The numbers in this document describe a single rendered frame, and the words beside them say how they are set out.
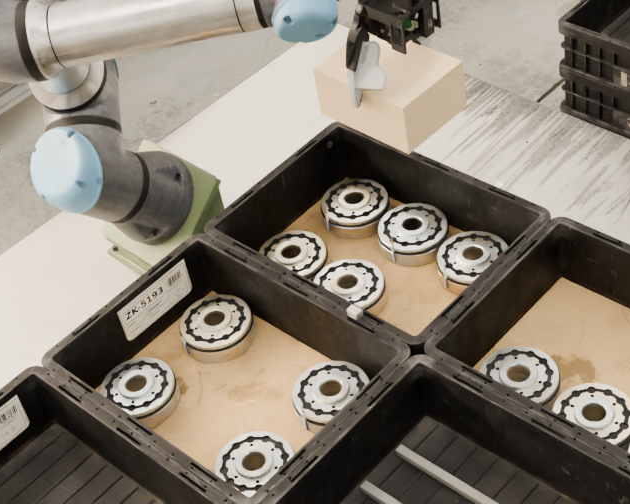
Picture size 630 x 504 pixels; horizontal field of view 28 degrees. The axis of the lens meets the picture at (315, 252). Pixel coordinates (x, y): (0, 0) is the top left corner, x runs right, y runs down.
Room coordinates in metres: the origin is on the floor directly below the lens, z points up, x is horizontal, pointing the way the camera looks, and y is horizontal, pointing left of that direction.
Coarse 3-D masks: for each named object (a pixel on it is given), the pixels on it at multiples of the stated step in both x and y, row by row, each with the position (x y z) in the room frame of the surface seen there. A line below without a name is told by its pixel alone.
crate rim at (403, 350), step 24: (192, 240) 1.33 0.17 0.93; (216, 240) 1.32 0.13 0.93; (168, 264) 1.30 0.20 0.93; (240, 264) 1.27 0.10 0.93; (288, 288) 1.20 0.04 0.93; (96, 312) 1.23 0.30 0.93; (336, 312) 1.14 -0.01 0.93; (72, 336) 1.19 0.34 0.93; (384, 336) 1.08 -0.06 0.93; (48, 360) 1.16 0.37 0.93; (72, 384) 1.11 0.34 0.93; (120, 408) 1.05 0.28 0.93; (144, 432) 1.00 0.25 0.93; (216, 480) 0.91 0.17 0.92
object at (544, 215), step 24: (312, 144) 1.49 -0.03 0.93; (384, 144) 1.46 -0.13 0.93; (288, 168) 1.45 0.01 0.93; (432, 168) 1.38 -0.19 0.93; (504, 192) 1.30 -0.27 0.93; (216, 216) 1.37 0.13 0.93; (528, 240) 1.20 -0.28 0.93; (264, 264) 1.25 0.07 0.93; (312, 288) 1.19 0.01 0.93; (408, 336) 1.07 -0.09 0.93
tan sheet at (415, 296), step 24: (312, 216) 1.45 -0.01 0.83; (336, 240) 1.38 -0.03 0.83; (360, 240) 1.37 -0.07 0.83; (384, 264) 1.31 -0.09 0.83; (432, 264) 1.29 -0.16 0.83; (408, 288) 1.25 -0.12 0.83; (432, 288) 1.24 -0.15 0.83; (384, 312) 1.21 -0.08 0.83; (408, 312) 1.21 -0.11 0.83; (432, 312) 1.20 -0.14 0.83
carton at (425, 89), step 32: (320, 64) 1.41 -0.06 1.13; (384, 64) 1.38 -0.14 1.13; (416, 64) 1.36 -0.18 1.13; (448, 64) 1.35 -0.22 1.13; (320, 96) 1.40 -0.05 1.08; (384, 96) 1.31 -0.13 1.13; (416, 96) 1.29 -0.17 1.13; (448, 96) 1.33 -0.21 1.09; (384, 128) 1.30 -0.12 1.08; (416, 128) 1.29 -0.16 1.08
